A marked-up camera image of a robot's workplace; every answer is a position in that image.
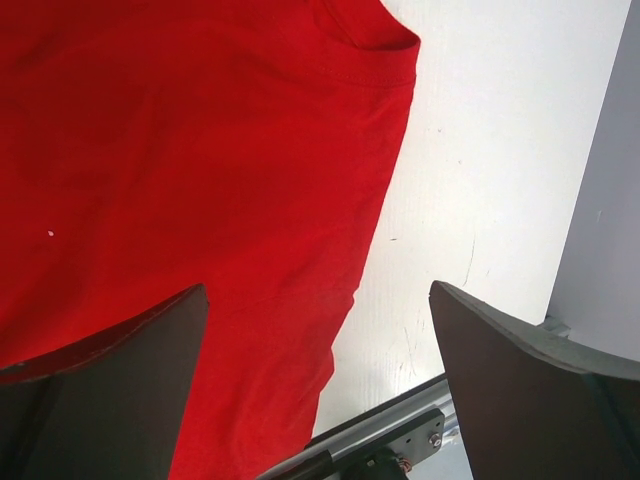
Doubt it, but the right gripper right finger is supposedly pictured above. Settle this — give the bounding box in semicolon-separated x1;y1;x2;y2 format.
429;281;639;479

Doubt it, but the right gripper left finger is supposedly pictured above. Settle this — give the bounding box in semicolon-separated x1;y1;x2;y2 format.
1;285;208;479

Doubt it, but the red t shirt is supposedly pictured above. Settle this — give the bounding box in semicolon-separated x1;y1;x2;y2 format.
1;1;420;479

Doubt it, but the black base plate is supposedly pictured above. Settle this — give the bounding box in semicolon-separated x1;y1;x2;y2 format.
259;374;459;479

